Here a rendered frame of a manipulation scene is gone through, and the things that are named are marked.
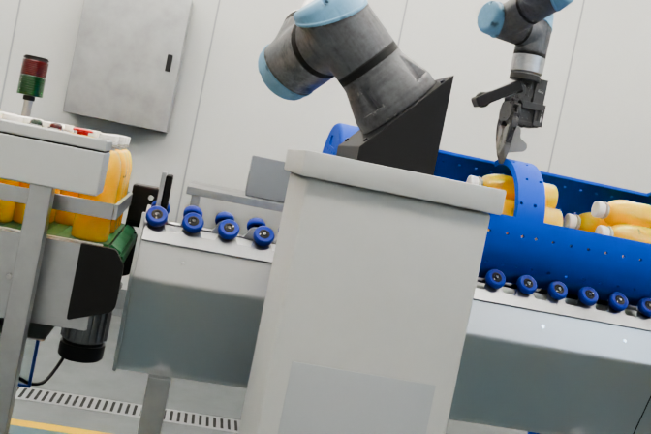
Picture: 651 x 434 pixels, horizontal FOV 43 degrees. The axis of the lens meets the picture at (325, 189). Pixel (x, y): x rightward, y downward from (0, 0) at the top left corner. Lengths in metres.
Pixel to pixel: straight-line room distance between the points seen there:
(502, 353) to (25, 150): 1.07
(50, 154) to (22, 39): 3.81
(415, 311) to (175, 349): 0.66
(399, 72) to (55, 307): 0.78
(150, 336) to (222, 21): 3.60
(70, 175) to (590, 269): 1.13
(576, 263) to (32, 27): 4.01
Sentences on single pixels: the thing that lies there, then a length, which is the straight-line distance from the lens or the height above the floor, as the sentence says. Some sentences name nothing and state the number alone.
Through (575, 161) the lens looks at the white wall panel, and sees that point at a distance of 5.63.
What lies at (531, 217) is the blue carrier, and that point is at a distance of 1.83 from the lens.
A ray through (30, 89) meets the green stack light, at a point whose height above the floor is 1.17.
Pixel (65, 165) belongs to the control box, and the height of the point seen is 1.04.
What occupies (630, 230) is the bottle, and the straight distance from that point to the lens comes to 2.01.
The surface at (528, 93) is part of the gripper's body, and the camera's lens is 1.96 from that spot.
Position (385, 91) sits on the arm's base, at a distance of 1.34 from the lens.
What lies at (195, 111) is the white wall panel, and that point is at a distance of 5.13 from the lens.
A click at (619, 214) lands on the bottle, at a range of 2.04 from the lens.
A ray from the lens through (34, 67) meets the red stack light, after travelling 2.19.
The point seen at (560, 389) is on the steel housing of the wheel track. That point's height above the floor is 0.74.
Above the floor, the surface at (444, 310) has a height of 0.95.
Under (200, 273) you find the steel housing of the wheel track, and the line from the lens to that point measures 1.71.
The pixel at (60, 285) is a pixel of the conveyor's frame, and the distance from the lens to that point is 1.63.
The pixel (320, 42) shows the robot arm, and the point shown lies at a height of 1.33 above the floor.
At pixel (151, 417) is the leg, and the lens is 1.82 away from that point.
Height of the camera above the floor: 1.13
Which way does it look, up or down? 1 degrees down
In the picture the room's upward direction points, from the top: 11 degrees clockwise
